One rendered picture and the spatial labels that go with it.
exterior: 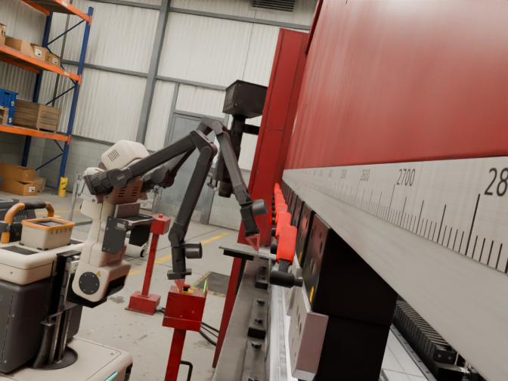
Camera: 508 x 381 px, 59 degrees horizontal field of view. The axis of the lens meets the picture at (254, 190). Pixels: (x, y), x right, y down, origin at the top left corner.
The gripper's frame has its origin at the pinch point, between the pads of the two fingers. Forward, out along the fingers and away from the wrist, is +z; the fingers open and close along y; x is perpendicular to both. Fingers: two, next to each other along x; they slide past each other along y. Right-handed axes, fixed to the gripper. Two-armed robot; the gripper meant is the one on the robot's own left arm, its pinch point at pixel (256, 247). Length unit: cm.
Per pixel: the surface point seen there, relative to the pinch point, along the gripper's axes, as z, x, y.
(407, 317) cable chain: 22, -44, -76
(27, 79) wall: -367, 418, 696
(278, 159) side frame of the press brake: -40, -23, 85
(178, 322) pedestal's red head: 17.2, 37.7, -27.0
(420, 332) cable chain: 22, -44, -87
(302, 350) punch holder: -12, -16, -165
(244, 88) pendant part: -94, -14, 98
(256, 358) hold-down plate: 14, 0, -97
